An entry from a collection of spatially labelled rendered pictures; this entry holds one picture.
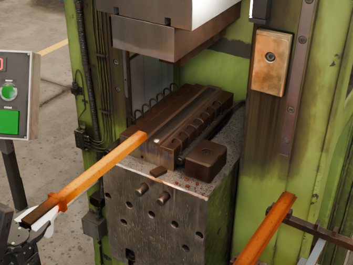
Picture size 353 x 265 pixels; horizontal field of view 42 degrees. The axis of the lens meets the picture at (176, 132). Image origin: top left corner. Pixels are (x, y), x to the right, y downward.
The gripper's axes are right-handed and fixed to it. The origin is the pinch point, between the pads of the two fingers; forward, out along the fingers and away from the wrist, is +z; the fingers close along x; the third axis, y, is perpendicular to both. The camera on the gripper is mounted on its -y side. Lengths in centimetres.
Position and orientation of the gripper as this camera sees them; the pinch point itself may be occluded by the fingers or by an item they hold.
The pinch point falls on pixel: (50, 205)
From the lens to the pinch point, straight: 109.3
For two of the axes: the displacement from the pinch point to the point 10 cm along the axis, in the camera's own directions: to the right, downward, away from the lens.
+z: 5.1, -4.8, 7.2
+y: 0.0, 8.3, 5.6
